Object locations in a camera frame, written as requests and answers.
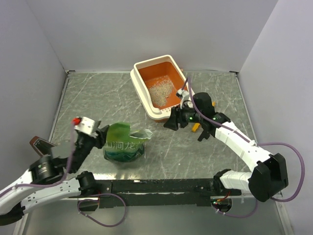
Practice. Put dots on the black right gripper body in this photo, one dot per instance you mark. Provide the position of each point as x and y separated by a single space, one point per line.
191 116

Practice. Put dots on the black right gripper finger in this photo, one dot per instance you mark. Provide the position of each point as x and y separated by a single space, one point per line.
173 122
178 113

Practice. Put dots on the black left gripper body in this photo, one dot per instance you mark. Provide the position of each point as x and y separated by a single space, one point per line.
85 145

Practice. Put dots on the yellow plastic litter scoop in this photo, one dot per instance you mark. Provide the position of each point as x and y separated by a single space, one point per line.
196 126

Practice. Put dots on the green cat litter bag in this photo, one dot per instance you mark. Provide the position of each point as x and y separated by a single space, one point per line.
124 144

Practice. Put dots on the black bag clip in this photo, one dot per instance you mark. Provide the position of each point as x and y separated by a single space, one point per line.
204 135

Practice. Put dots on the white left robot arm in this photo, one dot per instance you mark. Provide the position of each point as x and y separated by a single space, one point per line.
45 180

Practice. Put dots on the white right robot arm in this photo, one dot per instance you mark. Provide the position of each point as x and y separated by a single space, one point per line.
268 172

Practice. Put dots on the orange and cream litter box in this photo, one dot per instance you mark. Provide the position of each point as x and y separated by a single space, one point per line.
142 76

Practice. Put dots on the brown black side object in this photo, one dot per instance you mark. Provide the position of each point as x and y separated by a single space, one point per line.
42 147

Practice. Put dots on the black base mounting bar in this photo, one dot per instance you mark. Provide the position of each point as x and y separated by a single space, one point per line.
159 192

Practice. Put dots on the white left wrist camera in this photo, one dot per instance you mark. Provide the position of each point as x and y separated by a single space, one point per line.
86 125

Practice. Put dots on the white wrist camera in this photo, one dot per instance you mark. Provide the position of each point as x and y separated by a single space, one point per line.
86 125
185 100

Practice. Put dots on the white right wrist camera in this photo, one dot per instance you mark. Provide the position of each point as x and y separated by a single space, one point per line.
185 100

